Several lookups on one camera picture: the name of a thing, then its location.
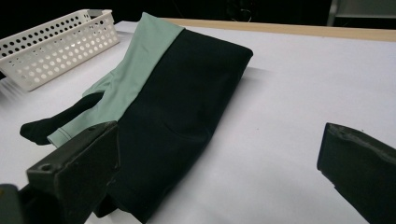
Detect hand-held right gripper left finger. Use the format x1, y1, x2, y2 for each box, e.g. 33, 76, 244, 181
18, 120, 121, 224

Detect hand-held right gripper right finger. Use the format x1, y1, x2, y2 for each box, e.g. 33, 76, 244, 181
317, 121, 396, 224

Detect white perforated plastic basket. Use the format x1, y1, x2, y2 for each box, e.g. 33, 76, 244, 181
0, 8, 120, 92

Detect black and green pants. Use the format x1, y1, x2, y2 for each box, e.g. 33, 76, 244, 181
19, 11, 254, 224

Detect grey metal stand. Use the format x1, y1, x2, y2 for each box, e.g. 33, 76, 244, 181
326, 0, 396, 28

